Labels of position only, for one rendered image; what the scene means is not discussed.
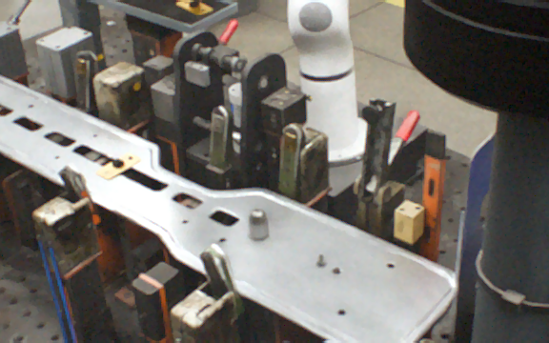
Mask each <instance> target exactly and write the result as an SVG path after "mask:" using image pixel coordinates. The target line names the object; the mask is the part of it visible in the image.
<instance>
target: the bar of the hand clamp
mask: <svg viewBox="0 0 549 343"><path fill-rule="evenodd" d="M396 105H397V101H394V100H391V99H387V98H384V97H381V96H378V95H377V96H375V97H374V98H371V99H369V105H367V106H365V107H364V108H363V110H362V113H361V115H362V118H363V120H364V121H365V122H366V123H367V127H366V135H365V145H364V154H363V164H362V173H361V182H360V192H359V197H360V198H364V197H366V196H367V195H369V193H368V191H367V190H366V185H367V184H369V182H370V181H371V178H373V174H374V175H376V191H375V200H374V203H375V204H378V203H377V196H378V192H379V190H380V188H381V187H382V186H383V185H384V184H386V179H387V171H388V163H390V154H391V147H392V138H393V130H394V122H395V114H396Z"/></svg>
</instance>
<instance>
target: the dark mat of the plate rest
mask: <svg viewBox="0 0 549 343"><path fill-rule="evenodd" d="M112 1H114V2H117V3H121V4H124V5H127V6H130V7H134V8H138V9H141V10H145V11H148V12H151V13H155V14H158V15H161V16H164V17H167V18H170V19H174V21H177V22H180V23H183V24H186V25H189V26H193V25H194V24H196V23H198V22H200V20H202V19H204V18H206V17H209V16H211V15H213V14H215V13H217V12H219V11H221V10H224V9H226V8H228V7H229V6H230V5H228V4H224V2H220V1H217V0H197V1H199V3H200V4H202V5H204V6H207V7H209V8H211V9H213V11H211V12H209V13H205V14H202V15H196V14H194V13H192V12H190V11H187V10H184V9H182V8H180V7H178V6H177V3H180V1H182V0H112Z"/></svg>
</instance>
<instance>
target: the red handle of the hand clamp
mask: <svg viewBox="0 0 549 343"><path fill-rule="evenodd" d="M419 119H420V115H419V112H417V111H409V113H408V115H407V116H405V118H404V120H403V122H402V123H401V126H400V128H399V130H398V131H397V133H396V136H395V140H394V141H393V144H392V147H391V154H390V163H388V171H387V173H388V172H389V171H390V169H391V168H392V167H393V165H394V163H395V161H396V160H397V156H398V154H399V153H400V151H401V149H402V147H403V146H404V144H407V143H408V140H409V138H410V136H411V135H412V133H413V131H414V129H415V128H416V126H417V122H418V121H419ZM366 190H367V191H368V193H369V194H373V195H375V191H376V175H374V177H373V179H371V181H370V182H369V184H367V185H366Z"/></svg>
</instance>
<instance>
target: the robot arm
mask: <svg viewBox="0 0 549 343"><path fill-rule="evenodd" d="M348 2H349V0H288V24H289V31H290V34H291V35H292V37H293V41H294V43H295V47H296V50H297V57H298V67H299V77H300V87H301V91H303V93H305V94H308V95H311V96H312V97H313V100H312V101H311V102H310V101H308V100H306V109H308V121H306V123H305V124H304V128H312V129H314V130H317V131H321V132H325V133H327V134H328V136H329V162H338V161H345V160H349V158H352V157H354V156H358V155H360V154H362V153H364V145H365V135H366V127H367V123H366V122H365V121H364V120H362V119H360V118H358V117H357V101H356V86H355V71H354V55H353V45H352V41H351V36H350V31H349V17H348Z"/></svg>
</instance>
